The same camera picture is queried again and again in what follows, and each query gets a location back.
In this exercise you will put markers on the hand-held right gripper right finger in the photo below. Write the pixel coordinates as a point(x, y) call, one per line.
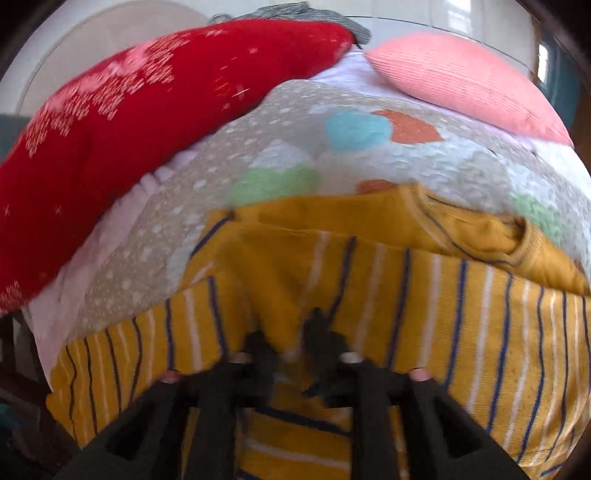
point(323, 346)

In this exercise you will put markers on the yellow striped shirt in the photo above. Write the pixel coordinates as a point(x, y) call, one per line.
point(461, 323)

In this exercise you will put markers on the dotted quilt with colourful patches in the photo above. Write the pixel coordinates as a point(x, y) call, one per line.
point(351, 152)

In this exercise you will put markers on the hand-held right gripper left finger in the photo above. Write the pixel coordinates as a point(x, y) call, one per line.
point(261, 357)

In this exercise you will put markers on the pink ribbed pillow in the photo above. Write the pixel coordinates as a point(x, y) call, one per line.
point(461, 81)

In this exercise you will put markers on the grey cloth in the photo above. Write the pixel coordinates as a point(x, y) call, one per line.
point(295, 14)

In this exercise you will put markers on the red snowflake pillow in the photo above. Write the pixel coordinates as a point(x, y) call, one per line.
point(115, 124)

